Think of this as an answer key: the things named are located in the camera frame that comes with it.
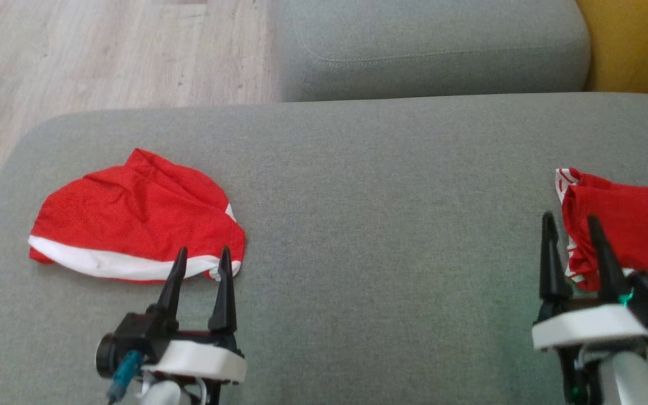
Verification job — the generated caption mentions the red shorts with white trim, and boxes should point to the red shorts with white trim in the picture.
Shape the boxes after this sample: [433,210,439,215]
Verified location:
[28,148,246,284]

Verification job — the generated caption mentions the yellow sofa backrest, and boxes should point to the yellow sofa backrest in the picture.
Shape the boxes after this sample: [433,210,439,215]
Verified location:
[576,0,648,100]

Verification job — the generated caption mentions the red basketball jersey white sleeves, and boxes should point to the red basketball jersey white sleeves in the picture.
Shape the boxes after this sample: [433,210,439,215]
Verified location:
[555,168,648,292]

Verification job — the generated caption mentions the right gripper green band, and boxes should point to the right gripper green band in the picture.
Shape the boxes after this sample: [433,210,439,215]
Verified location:
[532,211,648,353]

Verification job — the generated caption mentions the grey sofa seat cushion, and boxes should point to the grey sofa seat cushion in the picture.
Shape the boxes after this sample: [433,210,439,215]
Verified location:
[271,0,591,103]
[0,92,648,405]

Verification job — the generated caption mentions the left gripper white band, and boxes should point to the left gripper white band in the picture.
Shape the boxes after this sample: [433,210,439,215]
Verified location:
[115,246,248,385]

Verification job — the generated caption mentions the blue cable connector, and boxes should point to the blue cable connector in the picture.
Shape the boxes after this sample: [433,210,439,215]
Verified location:
[107,350,144,404]

